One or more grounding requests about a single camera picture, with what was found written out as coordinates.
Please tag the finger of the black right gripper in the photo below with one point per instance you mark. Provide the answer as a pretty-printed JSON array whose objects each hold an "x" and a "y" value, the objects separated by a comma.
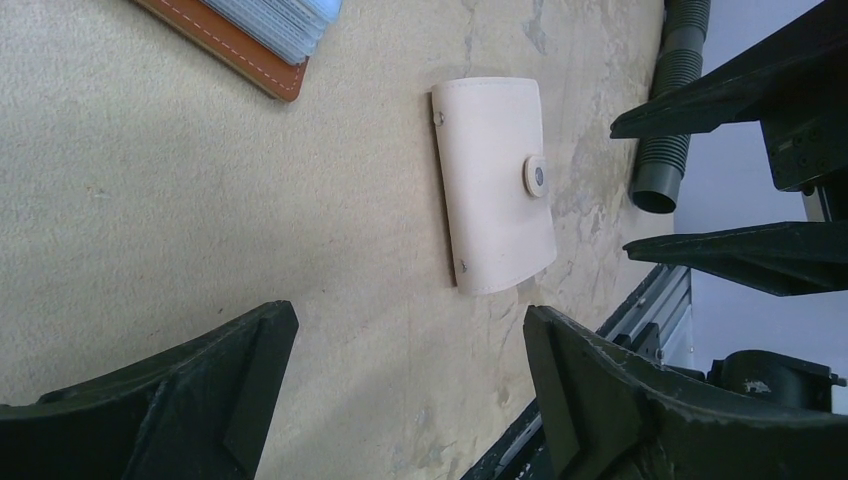
[
  {"x": 808, "y": 53},
  {"x": 782, "y": 259}
]

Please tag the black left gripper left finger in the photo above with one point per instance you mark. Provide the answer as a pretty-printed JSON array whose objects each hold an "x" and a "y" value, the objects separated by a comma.
[{"x": 199, "y": 410}]

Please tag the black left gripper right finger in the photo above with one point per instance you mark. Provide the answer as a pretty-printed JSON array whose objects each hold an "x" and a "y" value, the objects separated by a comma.
[{"x": 754, "y": 415}]

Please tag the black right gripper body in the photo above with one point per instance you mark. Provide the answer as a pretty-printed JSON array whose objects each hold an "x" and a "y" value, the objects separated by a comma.
[{"x": 805, "y": 134}]

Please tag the cream card holder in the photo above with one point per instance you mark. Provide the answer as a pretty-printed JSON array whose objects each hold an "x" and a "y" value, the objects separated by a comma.
[{"x": 496, "y": 181}]

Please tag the brown open card holder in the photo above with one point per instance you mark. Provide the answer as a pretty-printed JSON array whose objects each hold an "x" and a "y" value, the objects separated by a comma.
[{"x": 268, "y": 42}]

